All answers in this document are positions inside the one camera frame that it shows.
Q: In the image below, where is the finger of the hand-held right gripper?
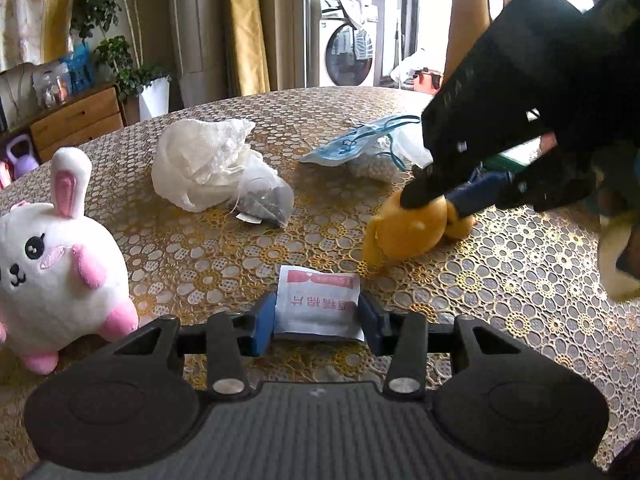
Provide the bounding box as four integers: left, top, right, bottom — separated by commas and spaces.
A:
447, 147, 596, 218
400, 160, 481, 211

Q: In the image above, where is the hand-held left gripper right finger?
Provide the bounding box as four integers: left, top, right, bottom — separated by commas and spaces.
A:
358, 295, 532, 394

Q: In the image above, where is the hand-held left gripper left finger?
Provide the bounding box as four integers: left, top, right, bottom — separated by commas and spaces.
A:
107, 293, 278, 394

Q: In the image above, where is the yellow plush toy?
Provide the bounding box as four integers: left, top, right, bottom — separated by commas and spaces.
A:
361, 191, 475, 273

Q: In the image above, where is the white alcohol pad sachet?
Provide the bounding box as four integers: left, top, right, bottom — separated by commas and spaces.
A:
272, 265, 366, 343

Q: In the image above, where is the clear bag of cotton balls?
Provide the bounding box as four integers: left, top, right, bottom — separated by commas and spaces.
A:
350, 125, 433, 181

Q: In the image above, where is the brown leather chair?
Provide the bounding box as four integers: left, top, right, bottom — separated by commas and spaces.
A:
445, 0, 506, 81

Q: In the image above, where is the blue face mask packet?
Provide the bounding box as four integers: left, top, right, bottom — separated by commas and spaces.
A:
299, 115, 421, 166

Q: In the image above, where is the red basin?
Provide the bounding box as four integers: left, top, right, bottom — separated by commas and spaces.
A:
412, 67, 443, 93

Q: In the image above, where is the dark pyramid tea bag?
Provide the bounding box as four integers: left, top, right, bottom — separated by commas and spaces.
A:
231, 177, 295, 231

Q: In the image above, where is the white washing machine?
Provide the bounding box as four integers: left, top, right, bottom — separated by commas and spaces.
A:
310, 0, 378, 88

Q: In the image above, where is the white gauze cloth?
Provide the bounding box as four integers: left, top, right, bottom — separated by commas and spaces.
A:
151, 117, 281, 213

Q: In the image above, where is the white pink rabbit plush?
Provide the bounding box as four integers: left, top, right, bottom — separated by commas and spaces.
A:
0, 147, 140, 376

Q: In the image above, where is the yellow curtain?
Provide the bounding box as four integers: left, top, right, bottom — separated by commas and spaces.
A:
222, 0, 271, 97

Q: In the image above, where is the white square planter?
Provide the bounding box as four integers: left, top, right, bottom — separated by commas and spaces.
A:
137, 76, 172, 122

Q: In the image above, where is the wooden drawer cabinet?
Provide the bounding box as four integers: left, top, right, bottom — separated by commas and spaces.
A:
27, 84, 126, 163

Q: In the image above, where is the beige curtain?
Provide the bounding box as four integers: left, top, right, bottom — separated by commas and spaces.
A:
170, 0, 226, 106

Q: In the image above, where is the purple kettlebell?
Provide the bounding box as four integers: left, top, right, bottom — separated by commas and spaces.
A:
5, 134, 41, 181

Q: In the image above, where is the blue package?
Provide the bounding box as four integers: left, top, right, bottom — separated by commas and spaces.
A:
67, 42, 97, 93

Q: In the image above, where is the clear snack packet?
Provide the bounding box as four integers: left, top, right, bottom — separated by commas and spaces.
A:
32, 62, 71, 108

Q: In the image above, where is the green potted plant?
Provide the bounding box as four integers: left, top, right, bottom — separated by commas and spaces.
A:
70, 0, 171, 101

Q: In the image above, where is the pale printed curtain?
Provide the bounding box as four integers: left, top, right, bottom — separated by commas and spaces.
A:
0, 0, 81, 72

